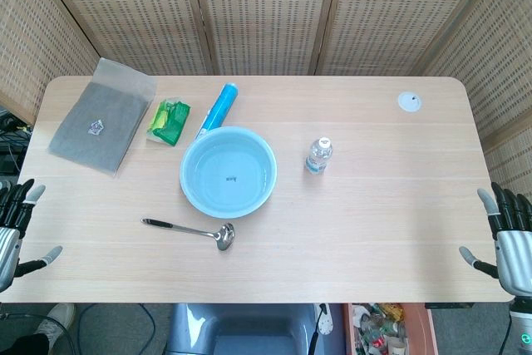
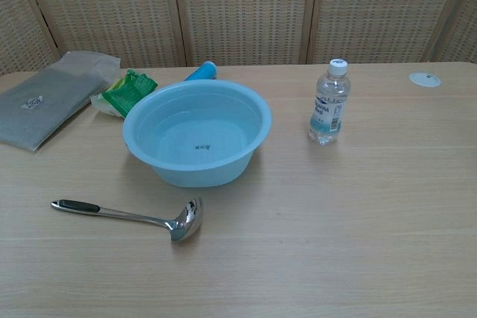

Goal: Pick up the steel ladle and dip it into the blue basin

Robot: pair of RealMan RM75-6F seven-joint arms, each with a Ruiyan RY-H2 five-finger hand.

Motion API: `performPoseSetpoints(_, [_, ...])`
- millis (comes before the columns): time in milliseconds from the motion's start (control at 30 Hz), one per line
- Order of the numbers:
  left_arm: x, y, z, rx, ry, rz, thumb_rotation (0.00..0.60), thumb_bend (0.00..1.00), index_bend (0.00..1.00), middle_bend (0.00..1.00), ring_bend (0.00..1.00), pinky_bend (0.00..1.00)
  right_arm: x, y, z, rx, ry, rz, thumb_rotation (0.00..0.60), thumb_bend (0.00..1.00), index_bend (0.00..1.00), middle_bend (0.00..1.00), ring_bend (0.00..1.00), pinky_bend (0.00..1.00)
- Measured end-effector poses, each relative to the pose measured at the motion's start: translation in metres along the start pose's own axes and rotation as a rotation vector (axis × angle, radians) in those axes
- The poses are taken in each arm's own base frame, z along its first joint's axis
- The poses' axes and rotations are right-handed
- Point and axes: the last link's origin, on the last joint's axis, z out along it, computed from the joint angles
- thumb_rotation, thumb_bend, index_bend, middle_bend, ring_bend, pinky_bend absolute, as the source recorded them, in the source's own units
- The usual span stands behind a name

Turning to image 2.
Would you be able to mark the light blue plastic basin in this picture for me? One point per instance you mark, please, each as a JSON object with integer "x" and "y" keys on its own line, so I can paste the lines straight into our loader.
{"x": 197, "y": 169}

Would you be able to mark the clear plastic water bottle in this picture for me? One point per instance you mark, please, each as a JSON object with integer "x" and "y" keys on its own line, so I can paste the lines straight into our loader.
{"x": 328, "y": 109}

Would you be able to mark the blue cylindrical tube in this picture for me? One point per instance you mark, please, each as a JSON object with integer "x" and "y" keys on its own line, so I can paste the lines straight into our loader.
{"x": 201, "y": 71}

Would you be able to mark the green snack packet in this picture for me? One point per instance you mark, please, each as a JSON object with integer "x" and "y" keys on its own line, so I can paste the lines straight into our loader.
{"x": 126, "y": 92}

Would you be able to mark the grey cloth in clear bag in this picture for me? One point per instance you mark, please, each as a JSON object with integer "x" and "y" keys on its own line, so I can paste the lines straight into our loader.
{"x": 48, "y": 105}

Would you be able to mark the woven rattan folding screen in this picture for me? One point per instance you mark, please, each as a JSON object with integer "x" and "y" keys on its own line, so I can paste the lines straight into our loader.
{"x": 242, "y": 12}

